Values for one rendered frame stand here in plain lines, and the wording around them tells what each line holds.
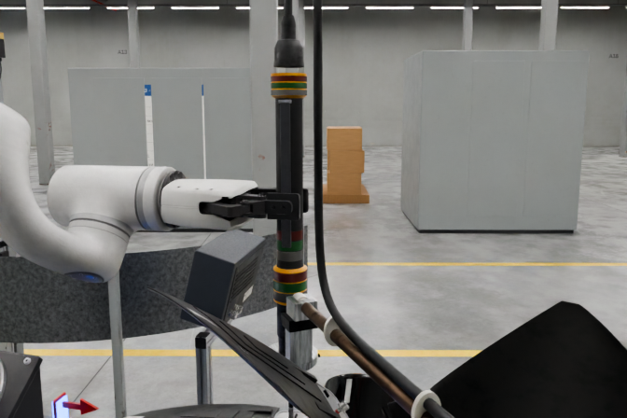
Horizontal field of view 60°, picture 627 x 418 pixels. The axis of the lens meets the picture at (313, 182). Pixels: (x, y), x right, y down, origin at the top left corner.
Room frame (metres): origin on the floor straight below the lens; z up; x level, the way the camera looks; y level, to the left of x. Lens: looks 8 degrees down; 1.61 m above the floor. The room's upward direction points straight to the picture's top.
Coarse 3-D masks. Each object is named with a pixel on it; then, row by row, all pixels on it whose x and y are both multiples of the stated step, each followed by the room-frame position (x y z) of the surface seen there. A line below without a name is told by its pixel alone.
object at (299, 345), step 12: (288, 300) 0.62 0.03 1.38; (300, 300) 0.62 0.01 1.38; (312, 300) 0.62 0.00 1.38; (288, 312) 0.62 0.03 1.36; (300, 312) 0.61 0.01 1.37; (288, 324) 0.61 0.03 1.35; (300, 324) 0.61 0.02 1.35; (312, 324) 0.62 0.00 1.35; (288, 336) 0.63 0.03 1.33; (300, 336) 0.63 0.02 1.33; (312, 336) 0.63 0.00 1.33; (276, 348) 0.67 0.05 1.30; (288, 348) 0.63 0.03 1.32; (300, 348) 0.63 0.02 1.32; (312, 348) 0.63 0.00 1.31; (300, 360) 0.63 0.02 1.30; (312, 360) 0.63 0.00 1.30
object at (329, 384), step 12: (336, 384) 0.66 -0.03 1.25; (360, 384) 0.64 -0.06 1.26; (372, 384) 0.64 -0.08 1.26; (336, 396) 0.65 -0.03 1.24; (360, 396) 0.63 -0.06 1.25; (372, 396) 0.63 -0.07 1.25; (384, 396) 0.64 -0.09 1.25; (360, 408) 0.62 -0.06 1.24; (372, 408) 0.62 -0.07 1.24; (384, 408) 0.63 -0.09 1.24
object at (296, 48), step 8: (288, 16) 0.66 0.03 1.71; (288, 24) 0.65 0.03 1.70; (288, 32) 0.65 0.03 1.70; (280, 40) 0.65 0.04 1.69; (288, 40) 0.65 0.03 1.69; (296, 40) 0.65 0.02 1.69; (280, 48) 0.65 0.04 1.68; (288, 48) 0.65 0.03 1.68; (296, 48) 0.65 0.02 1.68; (280, 56) 0.65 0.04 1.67; (288, 56) 0.65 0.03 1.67; (296, 56) 0.65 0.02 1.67; (280, 64) 0.65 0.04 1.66; (288, 64) 0.64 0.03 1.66; (296, 64) 0.65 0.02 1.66; (280, 312) 0.65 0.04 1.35; (280, 320) 0.65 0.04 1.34; (280, 328) 0.65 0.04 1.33; (280, 336) 0.65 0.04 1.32; (280, 344) 0.65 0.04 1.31; (280, 352) 0.65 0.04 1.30
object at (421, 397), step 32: (288, 0) 0.66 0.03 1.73; (320, 0) 0.58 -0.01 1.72; (320, 32) 0.58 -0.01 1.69; (320, 64) 0.58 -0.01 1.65; (320, 96) 0.58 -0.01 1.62; (320, 128) 0.58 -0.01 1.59; (320, 160) 0.58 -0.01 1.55; (320, 192) 0.58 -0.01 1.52; (320, 224) 0.57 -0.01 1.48; (320, 256) 0.57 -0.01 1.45; (416, 416) 0.38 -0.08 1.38; (448, 416) 0.36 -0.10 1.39
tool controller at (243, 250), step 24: (216, 240) 1.41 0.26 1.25; (240, 240) 1.46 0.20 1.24; (264, 240) 1.52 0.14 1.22; (192, 264) 1.30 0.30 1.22; (216, 264) 1.29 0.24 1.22; (240, 264) 1.32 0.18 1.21; (192, 288) 1.30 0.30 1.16; (216, 288) 1.29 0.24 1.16; (240, 288) 1.37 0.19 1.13; (216, 312) 1.29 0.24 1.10; (240, 312) 1.36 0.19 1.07
